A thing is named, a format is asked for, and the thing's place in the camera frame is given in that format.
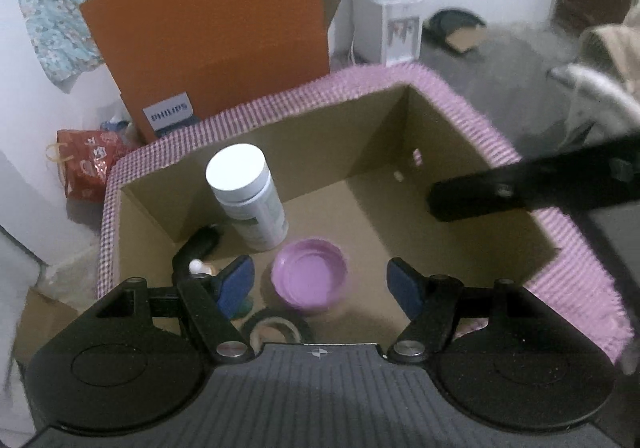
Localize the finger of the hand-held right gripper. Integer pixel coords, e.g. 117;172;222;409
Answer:
429;162;532;224

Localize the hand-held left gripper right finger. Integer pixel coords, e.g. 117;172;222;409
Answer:
386;257;543;365

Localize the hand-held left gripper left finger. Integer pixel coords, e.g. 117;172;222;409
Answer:
94;255;257;365

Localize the purple plastic lid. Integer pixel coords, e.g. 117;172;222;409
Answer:
270;237;350;315

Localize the white-capped plastic bottle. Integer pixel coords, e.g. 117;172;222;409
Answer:
205;143;290;252

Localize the brown cardboard box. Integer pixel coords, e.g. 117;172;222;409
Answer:
102;82;562;345

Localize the black tape roll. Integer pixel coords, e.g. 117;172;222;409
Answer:
240;309;314;350

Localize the beige cloth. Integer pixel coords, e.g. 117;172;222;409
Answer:
579;6;640;96

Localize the small cardboard piece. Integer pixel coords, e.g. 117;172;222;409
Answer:
446;28;487;55

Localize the black dustpan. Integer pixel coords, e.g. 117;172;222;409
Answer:
424;8;487;47

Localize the white water dispenser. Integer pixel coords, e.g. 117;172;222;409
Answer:
351;0;424;68

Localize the cardboard box with checkered cloth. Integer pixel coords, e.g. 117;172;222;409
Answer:
97;62;634;365

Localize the red gift bag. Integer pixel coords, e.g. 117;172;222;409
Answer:
46;128;132;203

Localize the flat cardboard sheet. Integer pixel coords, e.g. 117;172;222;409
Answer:
12;287;82;365

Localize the blue plastic bag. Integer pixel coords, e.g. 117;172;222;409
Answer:
99;114;137;140

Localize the tall orange cardboard box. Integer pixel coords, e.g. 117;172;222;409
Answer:
79;0;365;145

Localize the blue floral cloth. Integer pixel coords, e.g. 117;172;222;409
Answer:
10;0;168;95

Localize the black tool handle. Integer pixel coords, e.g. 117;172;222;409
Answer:
171;224;224;285

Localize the white metal frame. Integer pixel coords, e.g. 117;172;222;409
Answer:
547;64;640;126

